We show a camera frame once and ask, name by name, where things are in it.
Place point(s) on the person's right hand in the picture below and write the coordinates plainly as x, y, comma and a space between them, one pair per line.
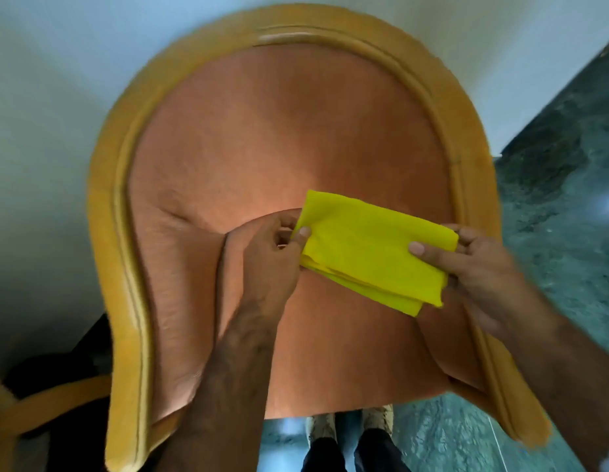
481, 285

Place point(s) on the person's left hand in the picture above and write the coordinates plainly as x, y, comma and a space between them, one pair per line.
265, 270

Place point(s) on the person's left thumb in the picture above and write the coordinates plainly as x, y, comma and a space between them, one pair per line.
299, 240

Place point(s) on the person's right thumb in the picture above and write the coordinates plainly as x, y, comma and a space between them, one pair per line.
432, 256

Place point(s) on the yellow cloth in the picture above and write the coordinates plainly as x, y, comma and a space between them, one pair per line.
373, 250

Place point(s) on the person's left forearm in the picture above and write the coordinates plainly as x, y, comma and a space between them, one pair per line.
225, 388

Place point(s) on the person's right forearm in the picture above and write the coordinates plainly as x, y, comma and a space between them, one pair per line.
565, 383

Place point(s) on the orange upholstered wooden armchair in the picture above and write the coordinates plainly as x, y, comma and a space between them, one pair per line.
284, 142

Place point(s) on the person's right shoe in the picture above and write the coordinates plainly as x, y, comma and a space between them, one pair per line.
378, 418

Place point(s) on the person's shoe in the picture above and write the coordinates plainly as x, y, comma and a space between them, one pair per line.
378, 418
324, 427

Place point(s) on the person's left shoe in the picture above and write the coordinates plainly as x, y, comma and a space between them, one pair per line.
324, 427

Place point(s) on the person's right trouser leg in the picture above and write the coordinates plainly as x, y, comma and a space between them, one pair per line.
380, 452

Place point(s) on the person's trouser leg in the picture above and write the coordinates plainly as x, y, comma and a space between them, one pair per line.
324, 457
380, 452

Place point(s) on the person's left trouser leg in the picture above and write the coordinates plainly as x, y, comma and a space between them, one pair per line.
324, 457

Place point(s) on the wooden side chair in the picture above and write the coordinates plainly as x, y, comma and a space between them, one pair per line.
29, 407

